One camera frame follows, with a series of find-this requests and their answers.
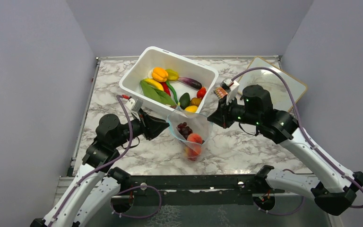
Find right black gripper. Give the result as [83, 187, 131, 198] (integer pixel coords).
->
[208, 94, 261, 129]

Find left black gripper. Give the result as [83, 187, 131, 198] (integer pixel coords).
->
[112, 107, 170, 148]

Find purple grape bunch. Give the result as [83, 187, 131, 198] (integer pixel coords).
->
[177, 122, 193, 140]

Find clear zip top bag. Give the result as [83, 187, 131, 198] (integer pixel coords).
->
[166, 106, 213, 162]

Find peach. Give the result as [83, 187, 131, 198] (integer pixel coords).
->
[187, 133, 203, 144]

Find red apple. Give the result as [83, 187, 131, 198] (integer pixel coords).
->
[183, 146, 202, 161]

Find orange bell pepper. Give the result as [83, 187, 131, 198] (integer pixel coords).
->
[151, 67, 169, 82]

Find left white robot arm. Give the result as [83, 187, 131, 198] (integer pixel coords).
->
[31, 110, 169, 227]

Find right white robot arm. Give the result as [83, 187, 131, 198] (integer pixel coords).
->
[208, 85, 363, 216]

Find small orange fruit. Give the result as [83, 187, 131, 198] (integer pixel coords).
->
[190, 97, 202, 107]

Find green leaf vegetable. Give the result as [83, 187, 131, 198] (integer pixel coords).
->
[140, 81, 177, 106]

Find yellow lemon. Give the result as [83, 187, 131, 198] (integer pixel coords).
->
[184, 105, 198, 113]

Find red strawberry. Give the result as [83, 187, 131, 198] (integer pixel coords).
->
[196, 87, 207, 99]

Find green avocado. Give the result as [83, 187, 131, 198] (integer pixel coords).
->
[179, 93, 190, 109]

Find green chili pepper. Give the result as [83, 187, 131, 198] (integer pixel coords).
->
[166, 80, 179, 104]

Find red chili pepper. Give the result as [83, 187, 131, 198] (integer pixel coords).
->
[160, 82, 172, 96]

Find dark eggplant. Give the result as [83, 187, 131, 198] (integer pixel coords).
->
[177, 77, 203, 90]

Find yellow banana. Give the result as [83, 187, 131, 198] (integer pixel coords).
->
[143, 78, 164, 91]

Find wood framed whiteboard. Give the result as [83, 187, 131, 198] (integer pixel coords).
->
[238, 57, 307, 112]

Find white plastic bin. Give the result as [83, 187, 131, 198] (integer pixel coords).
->
[119, 46, 219, 121]

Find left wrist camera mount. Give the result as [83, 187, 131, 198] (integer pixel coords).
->
[125, 97, 143, 119]

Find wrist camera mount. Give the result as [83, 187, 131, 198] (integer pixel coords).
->
[221, 79, 240, 104]
[125, 97, 143, 119]

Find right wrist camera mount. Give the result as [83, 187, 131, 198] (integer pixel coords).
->
[221, 79, 240, 104]

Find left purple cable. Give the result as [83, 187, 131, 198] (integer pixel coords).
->
[48, 95, 162, 227]

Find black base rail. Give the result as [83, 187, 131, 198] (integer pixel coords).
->
[108, 167, 283, 207]

